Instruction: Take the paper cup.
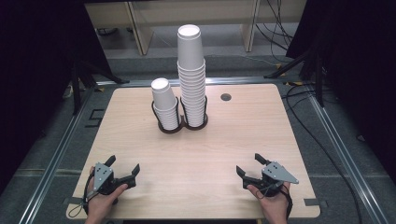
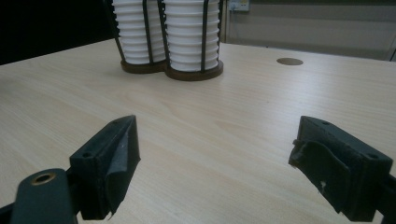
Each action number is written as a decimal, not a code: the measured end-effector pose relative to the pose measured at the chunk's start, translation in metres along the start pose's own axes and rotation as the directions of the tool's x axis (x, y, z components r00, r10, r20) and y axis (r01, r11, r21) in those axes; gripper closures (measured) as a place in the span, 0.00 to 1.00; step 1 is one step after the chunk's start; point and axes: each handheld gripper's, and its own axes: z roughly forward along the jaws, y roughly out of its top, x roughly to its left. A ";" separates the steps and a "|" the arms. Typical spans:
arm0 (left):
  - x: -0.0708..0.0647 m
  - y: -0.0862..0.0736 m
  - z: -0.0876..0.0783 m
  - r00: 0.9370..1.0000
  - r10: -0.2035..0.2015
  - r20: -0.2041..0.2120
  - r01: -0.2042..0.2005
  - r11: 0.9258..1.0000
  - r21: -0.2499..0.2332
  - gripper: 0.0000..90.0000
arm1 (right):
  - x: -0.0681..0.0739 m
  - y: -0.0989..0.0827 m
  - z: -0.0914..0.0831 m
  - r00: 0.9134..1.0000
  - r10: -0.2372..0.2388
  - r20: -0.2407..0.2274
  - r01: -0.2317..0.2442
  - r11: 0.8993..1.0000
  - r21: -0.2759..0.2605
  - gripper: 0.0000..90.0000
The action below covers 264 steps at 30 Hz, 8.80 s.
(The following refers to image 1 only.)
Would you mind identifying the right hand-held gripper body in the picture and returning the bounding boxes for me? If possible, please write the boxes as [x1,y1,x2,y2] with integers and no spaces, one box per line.
[246,161,300,198]

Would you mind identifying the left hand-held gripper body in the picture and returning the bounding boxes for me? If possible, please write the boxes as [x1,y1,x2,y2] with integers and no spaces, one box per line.
[92,161,126,196]

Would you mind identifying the black wire cup holder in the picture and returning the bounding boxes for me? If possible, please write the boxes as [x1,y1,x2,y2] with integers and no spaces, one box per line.
[150,95,209,135]

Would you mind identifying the tall stack of white cups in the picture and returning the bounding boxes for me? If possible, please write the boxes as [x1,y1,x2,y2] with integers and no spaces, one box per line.
[176,23,207,129]

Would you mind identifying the person's left hand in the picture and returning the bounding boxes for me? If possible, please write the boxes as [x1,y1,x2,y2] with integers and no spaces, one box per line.
[85,166,129,219]

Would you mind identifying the person's right hand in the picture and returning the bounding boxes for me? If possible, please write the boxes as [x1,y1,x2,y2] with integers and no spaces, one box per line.
[246,181,292,219]

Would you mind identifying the short stack of white cups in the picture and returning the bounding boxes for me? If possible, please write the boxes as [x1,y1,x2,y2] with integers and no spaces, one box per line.
[150,77,181,132]

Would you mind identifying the black tripod stand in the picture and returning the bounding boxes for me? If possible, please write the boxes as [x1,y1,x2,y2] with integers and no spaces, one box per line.
[69,57,131,116]
[263,46,327,108]

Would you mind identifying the black curtain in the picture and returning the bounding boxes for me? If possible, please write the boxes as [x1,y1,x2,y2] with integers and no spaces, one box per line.
[285,0,396,186]
[0,0,112,195]

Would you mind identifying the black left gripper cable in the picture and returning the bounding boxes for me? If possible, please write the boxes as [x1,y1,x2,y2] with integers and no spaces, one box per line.
[67,172,96,218]

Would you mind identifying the aluminium floor rail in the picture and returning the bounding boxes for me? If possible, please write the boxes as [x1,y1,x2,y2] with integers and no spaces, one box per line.
[18,87,96,224]
[95,76,302,89]
[305,85,390,224]

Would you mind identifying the long black floor cable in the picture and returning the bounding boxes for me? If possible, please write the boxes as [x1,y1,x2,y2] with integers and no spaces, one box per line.
[280,83,363,224]

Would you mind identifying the bundle of black cables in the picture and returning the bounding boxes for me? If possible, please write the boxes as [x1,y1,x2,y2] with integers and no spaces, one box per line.
[254,0,296,58]

